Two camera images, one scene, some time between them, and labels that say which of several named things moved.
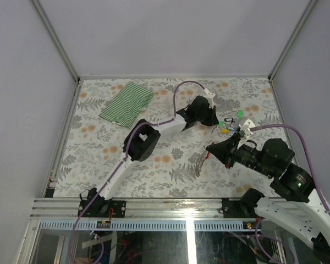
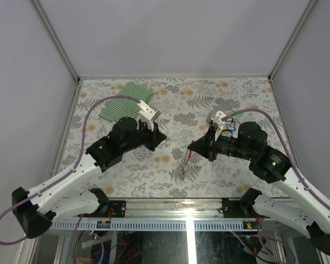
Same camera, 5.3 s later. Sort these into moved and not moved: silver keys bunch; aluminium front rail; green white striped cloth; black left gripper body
Moved: silver keys bunch; black left gripper body
Not moved: aluminium front rail; green white striped cloth
